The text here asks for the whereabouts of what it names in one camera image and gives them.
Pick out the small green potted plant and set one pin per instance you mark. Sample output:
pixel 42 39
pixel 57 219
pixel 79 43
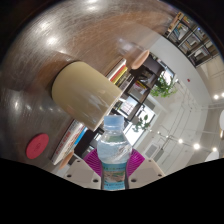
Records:
pixel 141 124

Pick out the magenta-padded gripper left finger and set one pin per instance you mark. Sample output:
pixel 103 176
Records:
pixel 81 173

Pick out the round white ceiling lamps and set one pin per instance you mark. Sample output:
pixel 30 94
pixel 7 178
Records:
pixel 221 120

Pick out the stack of books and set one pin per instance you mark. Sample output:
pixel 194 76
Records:
pixel 117 71

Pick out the ceiling track spotlights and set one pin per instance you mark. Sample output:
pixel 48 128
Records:
pixel 196 146

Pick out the ceiling air conditioner unit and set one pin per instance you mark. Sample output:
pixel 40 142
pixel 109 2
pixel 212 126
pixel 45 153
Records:
pixel 152 150

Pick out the dark low shelf unit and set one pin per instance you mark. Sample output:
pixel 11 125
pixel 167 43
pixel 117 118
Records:
pixel 143 85

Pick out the row of orange chairs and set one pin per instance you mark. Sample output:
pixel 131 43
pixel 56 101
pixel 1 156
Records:
pixel 140 59

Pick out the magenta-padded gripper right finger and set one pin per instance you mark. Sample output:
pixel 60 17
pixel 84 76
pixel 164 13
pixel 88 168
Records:
pixel 146 171

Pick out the cream ceramic cup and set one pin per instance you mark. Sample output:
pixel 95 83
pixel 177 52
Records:
pixel 85 91

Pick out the clear blue-capped water bottle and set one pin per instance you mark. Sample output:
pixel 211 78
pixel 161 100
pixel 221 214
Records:
pixel 114 150

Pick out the tall dark bookshelf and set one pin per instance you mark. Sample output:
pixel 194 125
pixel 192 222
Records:
pixel 193 36

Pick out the flat round red coaster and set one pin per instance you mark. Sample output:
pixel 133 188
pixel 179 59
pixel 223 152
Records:
pixel 37 146

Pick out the bushy green potted plant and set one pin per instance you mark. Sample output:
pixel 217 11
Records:
pixel 163 87

